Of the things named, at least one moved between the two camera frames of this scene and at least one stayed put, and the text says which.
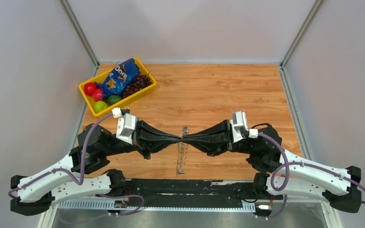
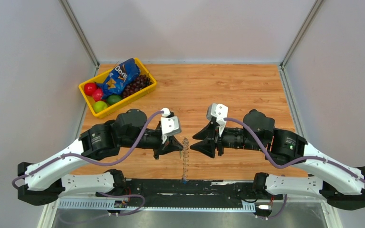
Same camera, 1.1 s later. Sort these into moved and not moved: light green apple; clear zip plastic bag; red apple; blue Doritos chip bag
Moved: clear zip plastic bag
Not moved: blue Doritos chip bag; light green apple; red apple
